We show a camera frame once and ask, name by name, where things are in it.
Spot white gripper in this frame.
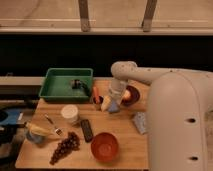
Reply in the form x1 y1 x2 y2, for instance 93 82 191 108
101 78 128 111

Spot blue sponge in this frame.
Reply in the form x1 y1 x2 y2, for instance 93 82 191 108
108 102 120 113

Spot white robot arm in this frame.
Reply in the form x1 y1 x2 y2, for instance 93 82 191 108
109 61 213 171

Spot red bowl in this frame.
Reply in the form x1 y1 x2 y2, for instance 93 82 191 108
91 132 119 162

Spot small blue bowl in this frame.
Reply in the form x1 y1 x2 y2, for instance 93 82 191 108
26 131 44 144

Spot small dark cup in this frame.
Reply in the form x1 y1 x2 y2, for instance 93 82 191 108
93 96 104 110

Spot orange carrot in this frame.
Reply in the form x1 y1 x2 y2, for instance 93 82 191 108
93 86 100 104

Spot yellow apple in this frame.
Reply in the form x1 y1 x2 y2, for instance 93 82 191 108
122 90 131 101

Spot black brush in tray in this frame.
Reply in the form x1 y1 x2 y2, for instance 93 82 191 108
71 79 91 96

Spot black remote control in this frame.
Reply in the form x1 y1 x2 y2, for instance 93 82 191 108
80 119 93 143

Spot light blue cloth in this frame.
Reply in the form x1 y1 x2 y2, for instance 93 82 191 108
132 112 147 134

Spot white round container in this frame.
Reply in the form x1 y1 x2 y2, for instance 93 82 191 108
60 105 79 125

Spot green plastic tray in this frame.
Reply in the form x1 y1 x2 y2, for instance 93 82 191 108
39 68 93 103

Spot bunch of red grapes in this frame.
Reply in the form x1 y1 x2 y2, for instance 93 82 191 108
50 132 80 165

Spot blue black machine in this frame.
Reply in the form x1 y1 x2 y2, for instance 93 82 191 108
0 108 22 159

